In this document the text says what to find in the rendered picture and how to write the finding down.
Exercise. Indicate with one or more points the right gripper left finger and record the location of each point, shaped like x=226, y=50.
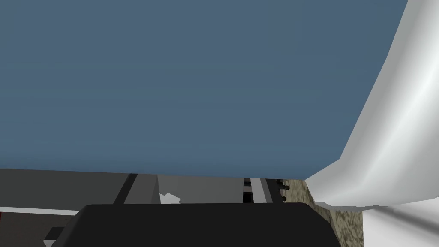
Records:
x=139, y=192

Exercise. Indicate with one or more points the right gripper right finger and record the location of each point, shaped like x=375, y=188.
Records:
x=259, y=191

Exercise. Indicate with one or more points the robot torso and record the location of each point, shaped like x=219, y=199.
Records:
x=394, y=154

